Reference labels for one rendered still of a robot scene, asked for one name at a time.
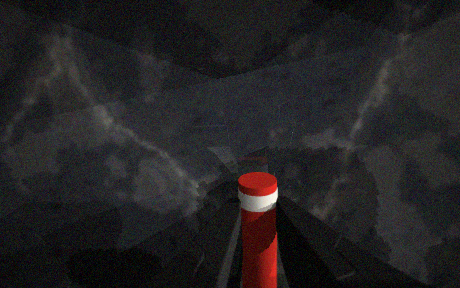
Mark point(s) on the red peg with white band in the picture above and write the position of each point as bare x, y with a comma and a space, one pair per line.
257, 192

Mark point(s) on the dark grey sloped panel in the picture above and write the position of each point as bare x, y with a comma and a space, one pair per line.
417, 4

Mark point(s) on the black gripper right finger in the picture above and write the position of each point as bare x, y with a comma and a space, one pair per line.
314, 255

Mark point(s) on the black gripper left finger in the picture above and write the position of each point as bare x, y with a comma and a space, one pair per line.
212, 259

